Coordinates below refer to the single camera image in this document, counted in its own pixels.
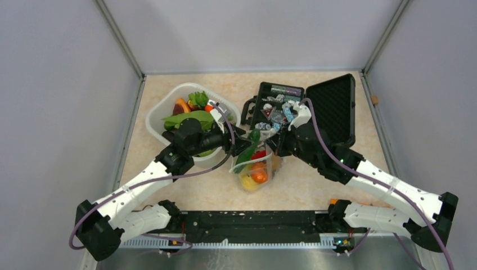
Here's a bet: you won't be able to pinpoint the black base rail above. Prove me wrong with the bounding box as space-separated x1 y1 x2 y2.
153 210 366 244

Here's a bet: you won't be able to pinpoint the small orange fruit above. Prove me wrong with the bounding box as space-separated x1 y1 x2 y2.
250 162 268 184

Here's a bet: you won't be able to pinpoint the red chili pepper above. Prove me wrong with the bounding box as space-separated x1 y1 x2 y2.
251 150 267 160

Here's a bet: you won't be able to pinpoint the green lettuce leaf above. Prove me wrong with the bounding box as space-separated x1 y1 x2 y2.
162 91 214 131

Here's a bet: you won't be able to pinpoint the yellow lemon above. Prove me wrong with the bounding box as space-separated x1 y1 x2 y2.
240 174 259 192

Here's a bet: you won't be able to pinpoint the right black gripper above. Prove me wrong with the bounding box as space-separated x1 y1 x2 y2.
265 121 319 169

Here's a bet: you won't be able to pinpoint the white plastic basket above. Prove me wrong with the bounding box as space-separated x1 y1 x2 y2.
145 83 241 146

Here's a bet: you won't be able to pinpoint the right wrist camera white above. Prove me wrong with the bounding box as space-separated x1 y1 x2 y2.
288 102 312 131

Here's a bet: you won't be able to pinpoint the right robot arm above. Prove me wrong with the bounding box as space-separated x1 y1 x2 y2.
267 121 458 253

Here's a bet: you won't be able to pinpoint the dark green cucumber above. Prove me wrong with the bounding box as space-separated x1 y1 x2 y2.
232 128 261 174

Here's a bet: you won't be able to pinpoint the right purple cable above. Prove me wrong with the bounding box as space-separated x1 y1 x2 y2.
300 97 456 270

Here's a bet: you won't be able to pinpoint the poker chips in case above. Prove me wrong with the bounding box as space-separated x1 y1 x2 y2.
247 82 305 131

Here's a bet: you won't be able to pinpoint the papaya slice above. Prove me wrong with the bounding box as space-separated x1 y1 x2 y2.
172 98 192 116

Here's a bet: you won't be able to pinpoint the black carrying case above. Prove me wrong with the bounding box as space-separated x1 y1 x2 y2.
241 74 356 147

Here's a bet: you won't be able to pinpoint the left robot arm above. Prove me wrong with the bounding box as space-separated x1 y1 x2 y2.
69 118 254 261

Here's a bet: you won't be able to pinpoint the clear zip top bag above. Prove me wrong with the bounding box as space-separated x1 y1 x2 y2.
229 129 283 192

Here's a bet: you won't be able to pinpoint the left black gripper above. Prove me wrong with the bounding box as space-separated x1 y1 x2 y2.
190 120 255 157

